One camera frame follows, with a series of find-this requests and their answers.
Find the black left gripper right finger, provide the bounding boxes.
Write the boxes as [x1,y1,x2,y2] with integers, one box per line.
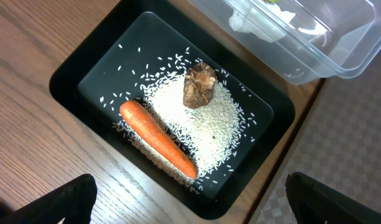
[285,172,381,224]

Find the brown food scrap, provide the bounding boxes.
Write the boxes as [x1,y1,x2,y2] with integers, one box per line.
[183,62,217,109]

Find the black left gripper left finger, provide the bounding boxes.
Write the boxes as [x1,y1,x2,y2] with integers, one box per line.
[0,174,97,224]

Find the orange carrot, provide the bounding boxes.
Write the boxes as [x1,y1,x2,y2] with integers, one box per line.
[120,100,197,179]

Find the black plastic tray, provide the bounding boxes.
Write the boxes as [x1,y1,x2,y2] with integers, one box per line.
[49,1,295,220]

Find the brown serving tray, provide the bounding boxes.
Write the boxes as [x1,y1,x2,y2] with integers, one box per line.
[245,40,381,224]

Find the clear plastic bin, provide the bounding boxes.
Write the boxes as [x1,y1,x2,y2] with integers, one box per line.
[192,0,381,85]

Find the white napkin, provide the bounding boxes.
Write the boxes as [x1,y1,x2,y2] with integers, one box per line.
[227,0,286,43]

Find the spilled rice grains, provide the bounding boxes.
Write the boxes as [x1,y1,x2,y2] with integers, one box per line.
[99,49,257,194]

